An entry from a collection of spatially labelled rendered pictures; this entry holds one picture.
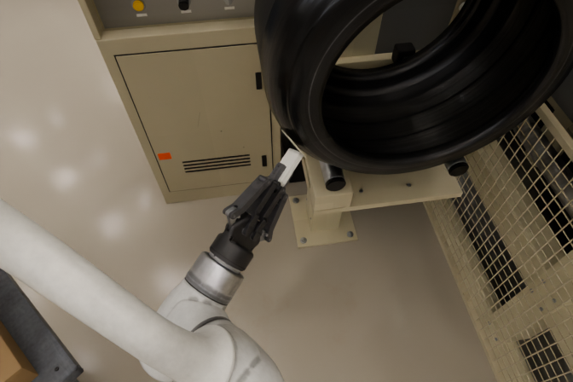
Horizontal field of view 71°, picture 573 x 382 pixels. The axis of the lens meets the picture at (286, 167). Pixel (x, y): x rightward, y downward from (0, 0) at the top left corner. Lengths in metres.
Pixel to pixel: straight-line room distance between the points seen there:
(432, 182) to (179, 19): 0.87
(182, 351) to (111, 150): 1.82
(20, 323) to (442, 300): 1.43
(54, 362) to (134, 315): 0.59
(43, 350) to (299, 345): 0.90
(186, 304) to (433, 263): 1.35
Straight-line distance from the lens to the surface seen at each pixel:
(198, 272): 0.72
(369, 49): 1.13
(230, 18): 1.35
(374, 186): 1.02
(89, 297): 0.54
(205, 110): 1.52
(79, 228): 2.07
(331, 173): 0.88
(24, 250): 0.55
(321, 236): 1.83
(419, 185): 1.05
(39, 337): 1.15
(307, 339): 1.67
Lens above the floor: 1.62
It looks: 52 degrees down
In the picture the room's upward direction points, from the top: straight up
